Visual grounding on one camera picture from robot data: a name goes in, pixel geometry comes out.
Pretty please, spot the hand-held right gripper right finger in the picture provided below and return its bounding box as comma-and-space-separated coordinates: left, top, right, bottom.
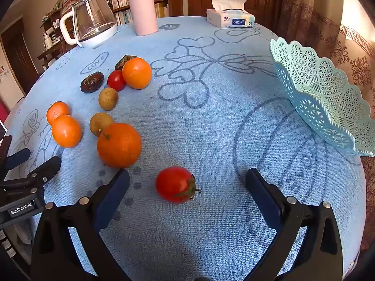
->
245, 168, 343, 281

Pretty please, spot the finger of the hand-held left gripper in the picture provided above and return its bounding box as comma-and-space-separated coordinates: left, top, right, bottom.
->
0, 148, 31, 172
27, 156, 62, 194

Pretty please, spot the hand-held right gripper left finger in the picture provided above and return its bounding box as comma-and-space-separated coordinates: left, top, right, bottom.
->
31, 168, 132, 281

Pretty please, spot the small orange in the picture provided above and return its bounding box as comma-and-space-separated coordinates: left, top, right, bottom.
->
52, 114, 82, 148
46, 101, 71, 126

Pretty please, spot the large orange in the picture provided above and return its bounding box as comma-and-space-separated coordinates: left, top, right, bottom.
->
97, 122, 143, 169

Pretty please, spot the red tomato with stem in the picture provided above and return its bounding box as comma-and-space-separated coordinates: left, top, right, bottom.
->
155, 166, 202, 204

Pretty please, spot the brown longan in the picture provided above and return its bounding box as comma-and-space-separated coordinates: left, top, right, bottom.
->
89, 112, 115, 137
98, 87, 119, 111

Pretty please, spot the dark water chestnut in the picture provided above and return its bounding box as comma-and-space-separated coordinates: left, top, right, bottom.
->
80, 72, 104, 93
114, 54, 138, 71

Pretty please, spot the light blue plastic basket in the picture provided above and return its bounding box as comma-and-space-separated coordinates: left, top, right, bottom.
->
270, 37, 375, 157

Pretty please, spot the small red tomato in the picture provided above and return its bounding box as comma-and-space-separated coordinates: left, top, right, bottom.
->
107, 70, 127, 92

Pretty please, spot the medium orange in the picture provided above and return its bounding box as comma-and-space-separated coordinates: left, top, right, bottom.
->
122, 57, 153, 90

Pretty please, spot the blue printed tablecloth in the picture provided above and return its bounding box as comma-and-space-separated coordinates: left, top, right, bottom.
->
4, 16, 367, 281

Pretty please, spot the dark wooden door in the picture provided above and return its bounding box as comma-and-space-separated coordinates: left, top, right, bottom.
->
0, 18, 38, 96

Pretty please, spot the dark wooden side table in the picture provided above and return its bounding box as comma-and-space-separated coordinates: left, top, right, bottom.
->
37, 39, 66, 70

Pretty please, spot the patterned beige curtain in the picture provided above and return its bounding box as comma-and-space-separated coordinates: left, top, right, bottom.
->
275, 0, 375, 252

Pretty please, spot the white tissue box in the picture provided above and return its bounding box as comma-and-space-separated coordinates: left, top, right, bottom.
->
206, 0, 255, 28

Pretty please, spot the pink thermos bottle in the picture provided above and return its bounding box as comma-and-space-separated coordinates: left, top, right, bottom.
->
125, 0, 159, 36

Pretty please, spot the glass kettle with white handle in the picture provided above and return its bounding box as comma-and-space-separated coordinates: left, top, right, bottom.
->
59, 0, 118, 49

